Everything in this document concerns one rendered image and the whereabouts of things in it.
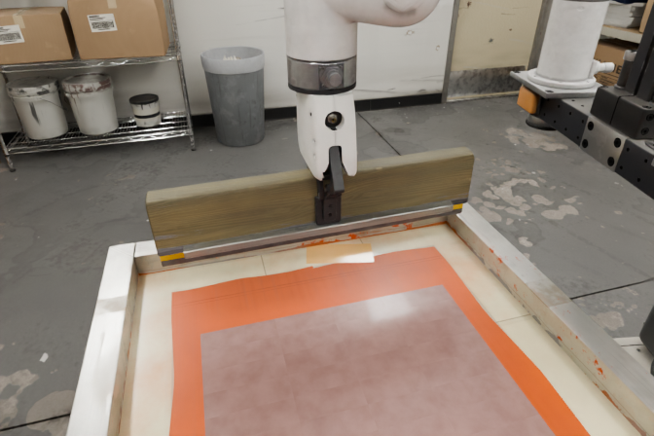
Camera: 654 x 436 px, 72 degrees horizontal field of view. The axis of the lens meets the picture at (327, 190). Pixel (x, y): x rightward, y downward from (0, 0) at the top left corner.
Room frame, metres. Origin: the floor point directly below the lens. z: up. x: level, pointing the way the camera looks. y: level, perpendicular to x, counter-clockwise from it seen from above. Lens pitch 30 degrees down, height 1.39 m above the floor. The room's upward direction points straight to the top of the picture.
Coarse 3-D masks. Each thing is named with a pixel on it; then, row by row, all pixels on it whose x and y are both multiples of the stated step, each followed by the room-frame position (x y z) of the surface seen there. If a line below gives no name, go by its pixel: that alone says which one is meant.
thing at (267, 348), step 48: (240, 288) 0.49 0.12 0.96; (288, 288) 0.49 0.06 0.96; (192, 336) 0.40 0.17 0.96; (240, 336) 0.40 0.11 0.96; (288, 336) 0.40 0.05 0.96; (336, 336) 0.40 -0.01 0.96; (192, 384) 0.33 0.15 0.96; (240, 384) 0.33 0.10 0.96; (288, 384) 0.33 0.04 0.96; (336, 384) 0.33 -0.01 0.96; (192, 432) 0.27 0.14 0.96; (240, 432) 0.27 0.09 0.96; (288, 432) 0.27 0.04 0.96; (336, 432) 0.27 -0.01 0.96
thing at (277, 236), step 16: (400, 208) 0.50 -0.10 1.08; (416, 208) 0.50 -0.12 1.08; (432, 208) 0.50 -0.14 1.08; (448, 208) 0.50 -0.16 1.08; (336, 224) 0.46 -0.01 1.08; (352, 224) 0.47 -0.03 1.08; (368, 224) 0.47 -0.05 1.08; (224, 240) 0.43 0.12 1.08; (240, 240) 0.43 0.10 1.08; (256, 240) 0.43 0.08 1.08; (272, 240) 0.44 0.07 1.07; (192, 256) 0.41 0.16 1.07
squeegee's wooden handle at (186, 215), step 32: (384, 160) 0.51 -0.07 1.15; (416, 160) 0.51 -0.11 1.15; (448, 160) 0.52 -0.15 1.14; (160, 192) 0.44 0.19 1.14; (192, 192) 0.44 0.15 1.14; (224, 192) 0.44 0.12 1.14; (256, 192) 0.45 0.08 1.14; (288, 192) 0.46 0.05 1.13; (352, 192) 0.48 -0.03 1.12; (384, 192) 0.49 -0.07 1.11; (416, 192) 0.50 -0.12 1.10; (448, 192) 0.52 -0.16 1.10; (160, 224) 0.42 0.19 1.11; (192, 224) 0.43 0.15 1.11; (224, 224) 0.44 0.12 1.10; (256, 224) 0.45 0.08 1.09; (288, 224) 0.46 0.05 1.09; (160, 256) 0.42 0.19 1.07
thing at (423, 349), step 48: (336, 288) 0.49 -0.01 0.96; (384, 288) 0.49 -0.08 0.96; (432, 288) 0.49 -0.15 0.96; (384, 336) 0.40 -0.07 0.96; (432, 336) 0.40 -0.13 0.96; (480, 336) 0.40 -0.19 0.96; (384, 384) 0.33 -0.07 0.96; (432, 384) 0.33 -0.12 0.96; (480, 384) 0.33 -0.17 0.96; (528, 384) 0.33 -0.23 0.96; (384, 432) 0.27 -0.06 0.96; (432, 432) 0.27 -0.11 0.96; (480, 432) 0.27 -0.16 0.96; (528, 432) 0.27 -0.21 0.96; (576, 432) 0.27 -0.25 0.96
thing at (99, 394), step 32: (416, 224) 0.64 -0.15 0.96; (448, 224) 0.65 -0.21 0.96; (480, 224) 0.60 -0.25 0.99; (128, 256) 0.52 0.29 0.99; (224, 256) 0.55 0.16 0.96; (480, 256) 0.55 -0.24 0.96; (512, 256) 0.52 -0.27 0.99; (128, 288) 0.45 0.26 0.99; (512, 288) 0.48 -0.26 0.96; (544, 288) 0.45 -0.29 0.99; (96, 320) 0.39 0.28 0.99; (128, 320) 0.41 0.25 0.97; (544, 320) 0.41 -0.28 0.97; (576, 320) 0.39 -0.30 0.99; (96, 352) 0.34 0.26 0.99; (128, 352) 0.37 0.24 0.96; (576, 352) 0.36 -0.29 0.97; (608, 352) 0.34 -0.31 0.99; (96, 384) 0.30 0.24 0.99; (608, 384) 0.32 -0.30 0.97; (640, 384) 0.30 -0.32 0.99; (96, 416) 0.27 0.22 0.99; (640, 416) 0.28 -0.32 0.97
